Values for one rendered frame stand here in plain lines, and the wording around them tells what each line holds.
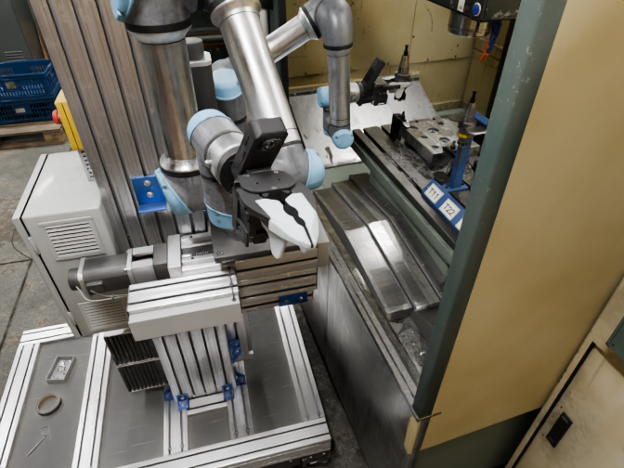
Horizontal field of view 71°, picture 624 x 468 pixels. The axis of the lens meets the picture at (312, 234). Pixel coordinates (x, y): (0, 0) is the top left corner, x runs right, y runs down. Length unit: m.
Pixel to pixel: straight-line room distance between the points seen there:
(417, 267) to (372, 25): 1.61
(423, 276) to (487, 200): 0.98
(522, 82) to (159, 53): 0.61
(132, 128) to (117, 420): 1.25
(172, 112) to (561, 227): 0.77
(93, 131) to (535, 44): 0.96
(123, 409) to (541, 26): 1.89
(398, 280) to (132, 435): 1.19
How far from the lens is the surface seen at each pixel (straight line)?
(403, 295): 1.66
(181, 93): 0.93
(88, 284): 1.25
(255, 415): 1.93
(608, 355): 1.33
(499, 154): 0.72
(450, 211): 1.69
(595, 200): 0.96
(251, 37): 0.85
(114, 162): 1.23
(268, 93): 0.82
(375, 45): 2.91
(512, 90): 0.69
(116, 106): 1.16
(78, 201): 1.30
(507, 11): 1.58
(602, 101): 0.81
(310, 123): 2.67
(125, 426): 2.03
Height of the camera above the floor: 1.89
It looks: 39 degrees down
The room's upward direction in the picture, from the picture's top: straight up
